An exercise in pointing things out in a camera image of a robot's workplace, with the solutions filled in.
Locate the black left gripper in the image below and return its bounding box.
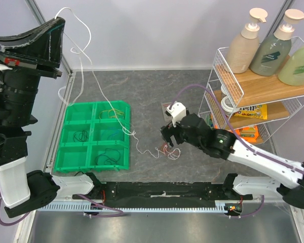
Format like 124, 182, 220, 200
0, 15, 71, 125

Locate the white cable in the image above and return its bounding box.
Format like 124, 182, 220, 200
54, 7, 163, 159
167, 148, 181, 160

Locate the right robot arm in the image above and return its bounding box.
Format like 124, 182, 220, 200
160, 113, 304, 209

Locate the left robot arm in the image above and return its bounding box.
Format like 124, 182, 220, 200
0, 17, 102, 218

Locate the green snack box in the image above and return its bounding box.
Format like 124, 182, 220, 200
205, 114, 214, 129

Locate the white yogurt cup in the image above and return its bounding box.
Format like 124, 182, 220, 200
220, 85, 238, 114

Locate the green divided plastic bin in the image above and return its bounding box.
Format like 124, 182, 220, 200
54, 100, 131, 173

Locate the orange snack packet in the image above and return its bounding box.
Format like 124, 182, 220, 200
230, 115, 263, 144

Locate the yellow candy bag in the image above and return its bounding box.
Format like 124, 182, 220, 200
234, 104, 268, 120

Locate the beige pump bottle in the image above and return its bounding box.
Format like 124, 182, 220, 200
225, 8, 268, 74

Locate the grey-green pump bottle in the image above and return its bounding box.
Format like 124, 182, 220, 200
249, 9, 304, 76

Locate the light green pump bottle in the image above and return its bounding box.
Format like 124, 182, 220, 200
278, 46, 304, 86

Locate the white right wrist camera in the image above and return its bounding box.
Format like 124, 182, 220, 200
166, 101, 186, 127

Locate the white wire shelf rack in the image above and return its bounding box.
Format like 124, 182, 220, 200
198, 47, 304, 144

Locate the aluminium slotted rail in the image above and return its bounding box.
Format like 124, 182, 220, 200
38, 201, 229, 213

